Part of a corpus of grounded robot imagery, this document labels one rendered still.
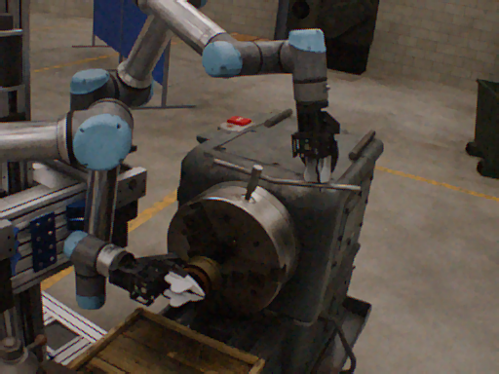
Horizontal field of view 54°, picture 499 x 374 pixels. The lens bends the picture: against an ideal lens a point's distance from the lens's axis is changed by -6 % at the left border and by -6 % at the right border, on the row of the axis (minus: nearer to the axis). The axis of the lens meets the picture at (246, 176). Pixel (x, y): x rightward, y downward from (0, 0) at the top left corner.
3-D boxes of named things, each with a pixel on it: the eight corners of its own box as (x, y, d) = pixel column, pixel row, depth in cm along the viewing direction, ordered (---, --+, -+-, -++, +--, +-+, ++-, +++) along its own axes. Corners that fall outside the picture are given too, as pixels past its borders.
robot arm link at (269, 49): (232, 41, 115) (267, 39, 107) (267, 41, 122) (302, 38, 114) (233, 76, 117) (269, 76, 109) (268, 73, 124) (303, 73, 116)
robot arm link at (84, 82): (62, 111, 158) (62, 68, 153) (100, 106, 167) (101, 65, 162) (80, 122, 150) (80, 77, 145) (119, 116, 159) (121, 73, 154)
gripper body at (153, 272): (150, 309, 110) (107, 288, 114) (172, 290, 117) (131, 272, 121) (151, 280, 107) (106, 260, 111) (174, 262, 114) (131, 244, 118)
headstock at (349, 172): (249, 202, 206) (262, 105, 191) (365, 238, 189) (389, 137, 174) (164, 269, 156) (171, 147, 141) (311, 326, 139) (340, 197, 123)
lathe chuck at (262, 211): (173, 261, 144) (201, 164, 130) (272, 317, 135) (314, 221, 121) (155, 276, 137) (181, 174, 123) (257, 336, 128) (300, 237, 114)
